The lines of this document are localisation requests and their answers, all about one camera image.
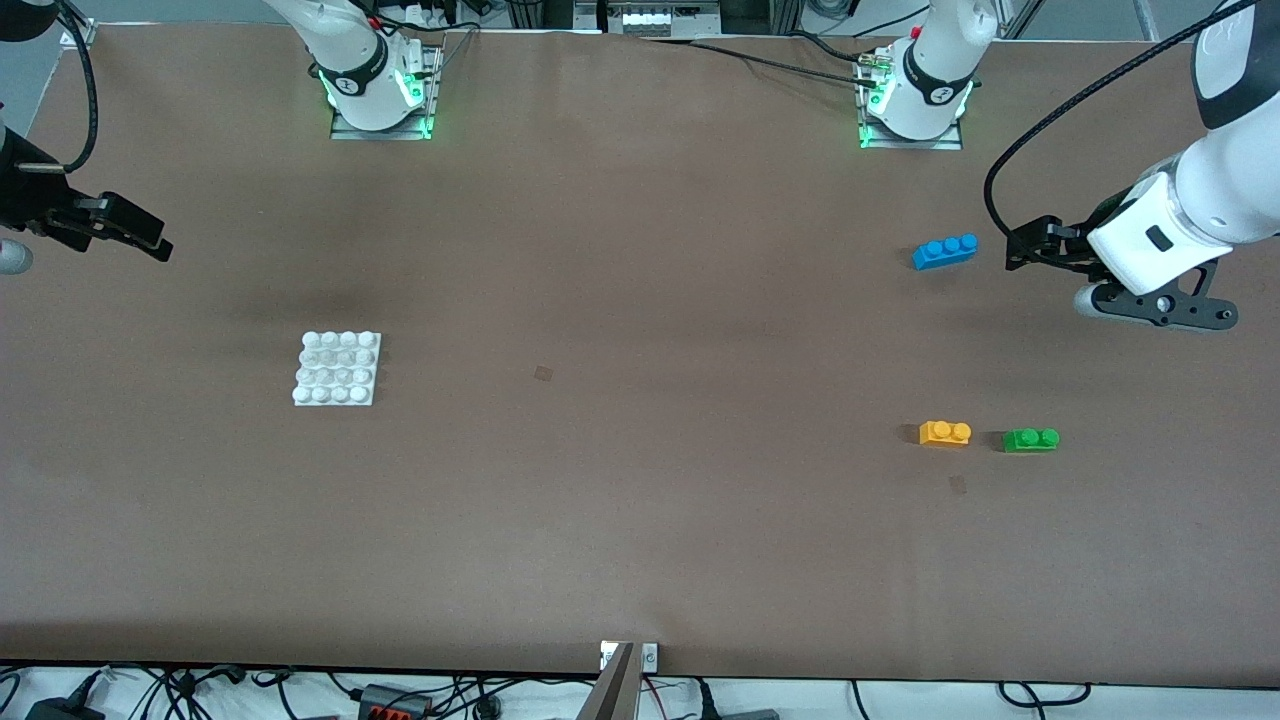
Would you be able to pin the grey camera pole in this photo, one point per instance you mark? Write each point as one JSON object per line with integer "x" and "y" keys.
{"x": 612, "y": 690}

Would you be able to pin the black device with red buttons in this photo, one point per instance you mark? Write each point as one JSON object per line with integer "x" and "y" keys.
{"x": 395, "y": 702}

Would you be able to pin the yellow two-stud block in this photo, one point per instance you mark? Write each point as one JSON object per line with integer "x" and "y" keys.
{"x": 945, "y": 432}

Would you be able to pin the metal box with white connectors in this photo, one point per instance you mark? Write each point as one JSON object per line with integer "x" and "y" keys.
{"x": 660, "y": 17}

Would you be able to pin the aluminium corner bracket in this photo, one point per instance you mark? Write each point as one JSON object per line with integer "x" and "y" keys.
{"x": 78, "y": 33}

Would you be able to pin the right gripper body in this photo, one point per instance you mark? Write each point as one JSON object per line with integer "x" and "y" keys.
{"x": 30, "y": 203}

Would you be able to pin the blue three-stud block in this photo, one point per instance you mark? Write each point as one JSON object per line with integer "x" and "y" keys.
{"x": 945, "y": 251}

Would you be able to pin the black power adapter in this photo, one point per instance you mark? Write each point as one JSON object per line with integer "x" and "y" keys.
{"x": 65, "y": 710}

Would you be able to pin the white studded base plate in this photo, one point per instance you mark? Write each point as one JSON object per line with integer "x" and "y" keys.
{"x": 338, "y": 368}

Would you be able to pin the green two-stud block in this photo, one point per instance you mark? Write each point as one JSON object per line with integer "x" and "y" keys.
{"x": 1031, "y": 439}

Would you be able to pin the small metal bracket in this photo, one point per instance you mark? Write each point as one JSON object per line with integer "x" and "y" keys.
{"x": 650, "y": 656}

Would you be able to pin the black plug connector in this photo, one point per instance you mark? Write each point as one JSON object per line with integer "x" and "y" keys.
{"x": 740, "y": 713}

